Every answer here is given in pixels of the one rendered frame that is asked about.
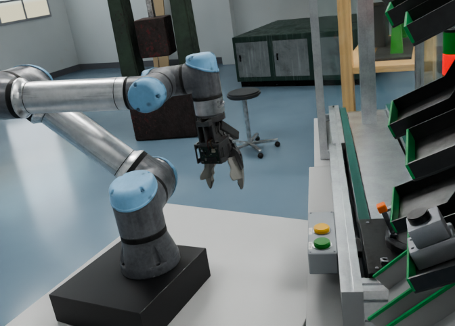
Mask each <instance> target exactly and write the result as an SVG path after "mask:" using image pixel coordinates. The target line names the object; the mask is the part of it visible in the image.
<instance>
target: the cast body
mask: <svg viewBox="0 0 455 326"><path fill-rule="evenodd" d="M406 223H407V228H408V234H409V236H410V237H409V238H408V247H409V253H410V255H411V257H412V259H413V261H414V263H415V265H416V266H417V268H418V270H422V269H425V268H428V267H430V266H434V265H436V264H439V263H442V262H445V261H448V260H451V259H453V258H455V228H454V226H453V224H452V223H446V221H445V219H444V217H443V216H442V214H441V212H440V210H439V208H438V207H437V206H435V207H433V208H430V209H427V208H417V209H415V210H413V211H411V212H410V213H409V214H408V216H407V218H406Z"/></svg>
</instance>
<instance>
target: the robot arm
mask: <svg viewBox="0 0 455 326"><path fill-rule="evenodd" d="M187 94H192V98H193V102H194V109H195V114H196V116H197V121H196V128H197V132H198V139H199V141H198V142H197V143H195V144H194V149H195V153H196V160H197V164H199V163H200V162H201V164H204V170H203V171H202V172H201V174H200V180H204V179H206V181H207V184H208V186H209V188H210V189H211V188H212V186H213V183H214V177H213V175H214V174H215V171H214V167H215V165H216V164H223V163H224V162H226V161H227V162H228V164H229V166H230V178H231V180H233V181H235V180H238V182H237V183H238V185H239V187H240V189H243V187H244V164H243V159H242V154H241V151H240V150H239V148H238V147H237V145H236V142H234V143H233V141H232V140H235V139H239V131H238V130H236V129H235V128H234V127H232V126H230V125H229V124H228V123H226V122H224V121H223V119H225V112H224V111H225V108H224V104H225V102H224V100H223V95H222V90H221V82H220V77H219V69H218V66H217V60H216V57H215V54H214V53H212V52H201V53H194V54H191V55H188V56H187V57H186V63H185V64H180V65H175V66H166V67H161V68H151V69H148V70H144V71H143V72H142V73H141V76H126V77H112V78H86V79H73V80H53V78H52V77H51V75H50V74H49V73H48V72H47V71H46V70H45V69H43V68H41V67H39V66H36V65H31V64H27V65H19V66H15V67H13V68H10V69H7V70H3V71H0V119H1V120H8V119H18V118H25V119H27V120H28V121H30V122H31V123H33V124H36V123H43V124H44V125H45V126H47V127H48V128H49V129H51V130H52V131H53V132H55V133H56V134H58V135H59V136H61V137H62V138H63V139H65V140H66V141H67V142H69V143H70V144H71V145H73V146H75V147H76V148H77V149H78V150H80V151H81V152H83V153H84V154H85V155H86V156H88V157H90V158H91V159H92V160H94V161H95V162H97V163H98V164H99V165H100V166H102V167H103V168H105V169H106V170H107V171H109V172H110V173H112V174H113V175H114V176H115V177H116V179H115V180H113V182H112V183H111V185H110V187H109V195H110V204H111V206H112V209H113V212H114V216H115V219H116V224H117V227H118V232H119V235H120V237H121V242H122V245H121V260H120V266H121V270H122V274H123V275H124V276H125V277H127V278H129V279H137V280H140V279H151V278H154V277H157V276H160V275H163V274H165V273H167V272H169V271H170V270H171V269H173V268H174V267H175V266H177V264H178V263H179V261H180V258H181V256H180V253H179V248H178V247H177V245H176V244H175V242H174V240H173V238H172V237H171V235H170V234H169V232H168V231H167V226H166V222H165V217H164V214H163V208H164V206H165V204H166V203H167V202H168V200H169V198H170V197H171V196H172V195H173V194H174V192H175V188H176V186H177V171H176V169H175V167H174V165H172V163H170V161H168V160H167V159H165V158H162V157H159V156H151V155H150V154H148V153H147V152H145V151H144V150H139V151H134V150H133V149H131V148H130V147H129V146H128V145H126V144H125V143H123V142H122V141H121V140H120V139H118V138H116V137H115V136H114V135H113V134H111V133H110V132H108V131H107V130H106V129H104V128H103V127H102V126H100V125H99V124H98V123H96V122H95V121H93V120H92V119H90V118H89V117H88V116H86V115H85V114H84V113H82V112H94V111H111V110H137V111H138V112H141V113H149V112H153V111H155V110H157V109H159V108H160V107H161V106H162V105H163V104H164V102H166V101H167V100H168V99H169V98H171V97H172V96H178V95H187ZM197 149H199V153H200V157H199V158H198V154H197V151H196V150H197ZM229 154H230V158H228V156H229Z"/></svg>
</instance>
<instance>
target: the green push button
mask: <svg viewBox="0 0 455 326"><path fill-rule="evenodd" d="M313 244H314V247H315V248H318V249H326V248H329V247H330V240H329V239H328V238H326V237H319V238H317V239H315V240H314V241H313Z"/></svg>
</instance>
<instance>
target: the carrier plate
mask: <svg viewBox="0 0 455 326"><path fill-rule="evenodd" d="M359 226H360V233H361V238H362V245H363V250H364V257H365V261H366V269H367V274H368V278H374V277H373V274H375V273H376V272H377V271H379V270H380V269H382V268H383V267H384V266H385V265H381V258H386V257H387V258H388V260H389V263H390V262H391V261H392V260H393V259H395V258H396V257H398V256H399V255H398V254H396V253H394V252H392V251H391V250H390V249H389V248H388V247H387V246H386V244H385V231H386V230H387V228H388V226H387V224H386V222H385V219H383V218H373V219H359Z"/></svg>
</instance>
